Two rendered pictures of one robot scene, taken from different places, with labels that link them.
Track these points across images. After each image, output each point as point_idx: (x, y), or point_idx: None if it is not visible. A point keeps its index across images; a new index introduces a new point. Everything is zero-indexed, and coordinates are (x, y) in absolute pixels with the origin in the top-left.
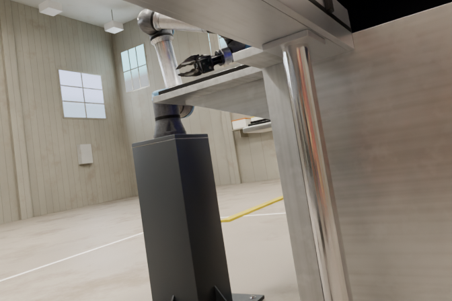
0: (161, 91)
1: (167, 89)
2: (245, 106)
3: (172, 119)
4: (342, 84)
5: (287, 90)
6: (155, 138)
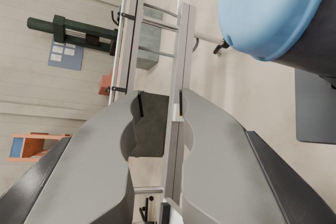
0: (160, 207)
1: (159, 218)
2: None
3: (328, 77)
4: None
5: None
6: (294, 77)
